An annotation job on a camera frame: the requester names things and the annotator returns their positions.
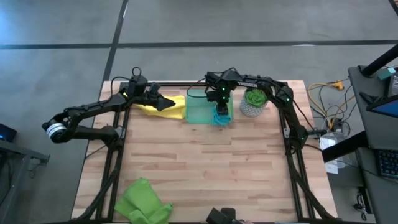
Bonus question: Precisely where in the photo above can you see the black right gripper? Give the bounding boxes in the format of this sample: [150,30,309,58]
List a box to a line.
[207,91,233,116]

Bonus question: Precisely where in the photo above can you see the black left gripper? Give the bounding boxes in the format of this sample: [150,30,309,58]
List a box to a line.
[141,90,177,112]

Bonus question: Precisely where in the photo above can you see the teal microfiber towel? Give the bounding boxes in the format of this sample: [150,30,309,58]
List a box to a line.
[212,105,233,126]

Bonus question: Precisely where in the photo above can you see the yellow microfiber towel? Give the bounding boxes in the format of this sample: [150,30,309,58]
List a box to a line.
[133,95,187,121]

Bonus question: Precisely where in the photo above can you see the bright green microfiber towel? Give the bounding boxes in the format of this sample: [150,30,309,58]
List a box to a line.
[113,177,174,224]

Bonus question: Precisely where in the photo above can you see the succulent in triangle-patterned pot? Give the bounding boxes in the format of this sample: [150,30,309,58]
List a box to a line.
[239,88,269,118]

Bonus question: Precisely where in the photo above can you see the white plastic box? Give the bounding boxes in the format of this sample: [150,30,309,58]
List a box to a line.
[318,132,346,151]

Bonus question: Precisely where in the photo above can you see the small white carton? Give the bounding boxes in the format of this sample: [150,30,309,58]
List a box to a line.
[325,161,340,175]

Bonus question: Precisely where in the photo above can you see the black square beam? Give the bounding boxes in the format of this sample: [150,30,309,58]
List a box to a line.
[322,130,369,163]

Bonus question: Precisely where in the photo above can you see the grey desk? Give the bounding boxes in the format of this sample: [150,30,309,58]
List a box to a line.
[347,64,398,224]

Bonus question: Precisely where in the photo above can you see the grey metal cart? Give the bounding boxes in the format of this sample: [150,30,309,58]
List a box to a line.
[0,139,50,224]

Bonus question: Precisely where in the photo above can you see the black device with blue light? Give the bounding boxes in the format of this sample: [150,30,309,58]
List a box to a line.
[0,123,17,143]

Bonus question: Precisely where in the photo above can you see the black round pole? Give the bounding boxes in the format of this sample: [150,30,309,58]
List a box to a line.
[360,43,398,78]

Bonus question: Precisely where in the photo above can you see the monitor with blue screen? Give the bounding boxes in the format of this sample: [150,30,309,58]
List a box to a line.
[366,93,398,119]

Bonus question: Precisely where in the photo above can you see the small teal box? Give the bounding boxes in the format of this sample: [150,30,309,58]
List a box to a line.
[377,67,397,81]

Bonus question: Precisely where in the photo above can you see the backlit black keyboard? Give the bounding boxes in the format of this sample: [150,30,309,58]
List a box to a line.
[375,148,398,179]

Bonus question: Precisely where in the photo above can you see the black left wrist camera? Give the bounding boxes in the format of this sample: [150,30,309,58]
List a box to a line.
[148,82,162,95]

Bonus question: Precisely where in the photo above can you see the black aluminium table frame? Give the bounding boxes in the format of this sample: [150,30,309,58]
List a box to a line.
[74,74,336,222]

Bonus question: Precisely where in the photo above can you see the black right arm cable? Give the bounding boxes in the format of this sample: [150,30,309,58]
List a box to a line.
[186,76,210,99]

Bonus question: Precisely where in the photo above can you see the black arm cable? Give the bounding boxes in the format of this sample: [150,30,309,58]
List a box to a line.
[109,66,143,94]
[186,76,210,99]

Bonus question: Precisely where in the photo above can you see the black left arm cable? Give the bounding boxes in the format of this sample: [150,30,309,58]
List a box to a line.
[109,66,143,94]

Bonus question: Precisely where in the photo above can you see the yellow power cable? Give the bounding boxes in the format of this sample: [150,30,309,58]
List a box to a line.
[307,79,357,130]

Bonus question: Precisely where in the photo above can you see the black floor cables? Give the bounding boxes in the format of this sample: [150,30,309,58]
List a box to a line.
[353,192,369,222]

